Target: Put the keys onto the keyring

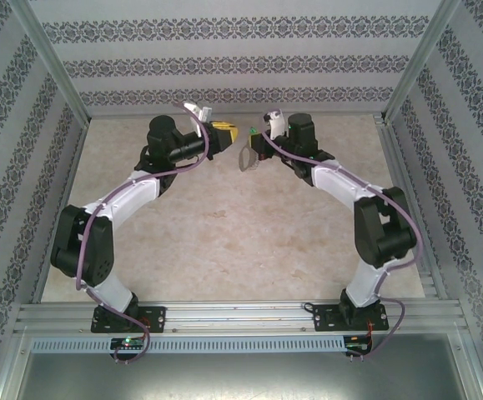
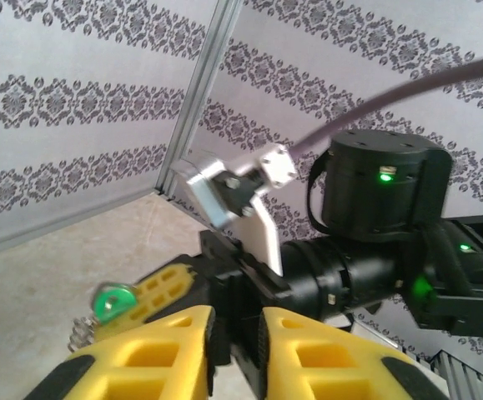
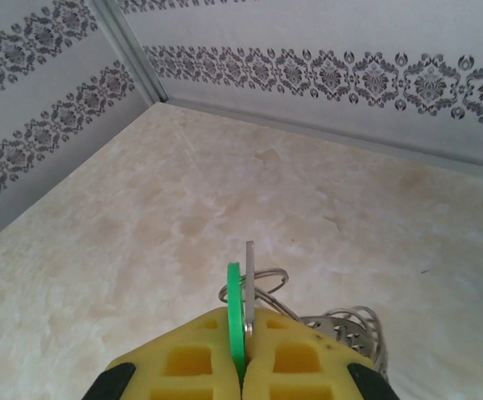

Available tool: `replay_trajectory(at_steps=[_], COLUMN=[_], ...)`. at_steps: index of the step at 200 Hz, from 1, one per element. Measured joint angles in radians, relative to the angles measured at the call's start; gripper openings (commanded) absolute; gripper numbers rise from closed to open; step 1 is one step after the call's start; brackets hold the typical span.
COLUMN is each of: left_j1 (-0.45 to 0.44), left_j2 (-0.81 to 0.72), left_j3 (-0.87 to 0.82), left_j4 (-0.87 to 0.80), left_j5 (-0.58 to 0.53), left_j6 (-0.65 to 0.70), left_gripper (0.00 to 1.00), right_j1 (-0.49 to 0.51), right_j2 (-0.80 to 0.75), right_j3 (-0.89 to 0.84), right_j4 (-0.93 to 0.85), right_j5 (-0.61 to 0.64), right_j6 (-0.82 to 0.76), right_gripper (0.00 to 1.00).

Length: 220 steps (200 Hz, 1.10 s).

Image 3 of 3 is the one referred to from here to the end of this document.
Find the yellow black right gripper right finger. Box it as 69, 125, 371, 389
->
242, 307, 397, 400

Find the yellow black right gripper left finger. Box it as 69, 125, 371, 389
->
82, 307, 243, 400

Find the green plastic key tag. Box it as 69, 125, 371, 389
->
225, 261, 248, 373

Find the aluminium left frame post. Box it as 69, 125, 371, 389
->
89, 0, 172, 106

